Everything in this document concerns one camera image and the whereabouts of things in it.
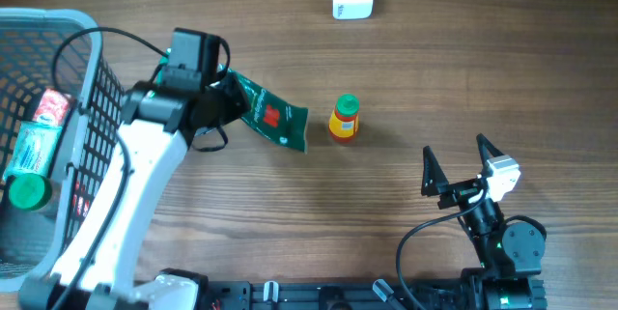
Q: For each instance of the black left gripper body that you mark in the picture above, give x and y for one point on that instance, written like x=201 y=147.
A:
x=229 y=100

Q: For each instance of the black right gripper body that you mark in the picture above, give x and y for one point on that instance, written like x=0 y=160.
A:
x=459 y=193

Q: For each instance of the teal tissue pack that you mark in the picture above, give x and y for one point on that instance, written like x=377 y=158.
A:
x=34 y=150

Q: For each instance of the green lid jar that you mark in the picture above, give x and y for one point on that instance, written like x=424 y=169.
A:
x=31 y=192

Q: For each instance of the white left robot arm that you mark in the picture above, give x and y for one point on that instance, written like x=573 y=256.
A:
x=159 y=120

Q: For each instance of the green 3M gloves package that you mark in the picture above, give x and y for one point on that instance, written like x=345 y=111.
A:
x=276 y=120

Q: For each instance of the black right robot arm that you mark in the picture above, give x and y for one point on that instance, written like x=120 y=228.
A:
x=509 y=249

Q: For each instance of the grey plastic mesh basket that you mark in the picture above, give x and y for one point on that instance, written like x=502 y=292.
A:
x=54 y=49

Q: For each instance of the red small snack box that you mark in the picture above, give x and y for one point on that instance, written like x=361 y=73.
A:
x=51 y=108

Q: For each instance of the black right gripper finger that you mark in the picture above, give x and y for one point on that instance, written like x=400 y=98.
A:
x=434 y=181
x=486 y=148

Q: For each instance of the orange sauce bottle green cap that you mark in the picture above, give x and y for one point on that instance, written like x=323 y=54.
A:
x=344 y=120

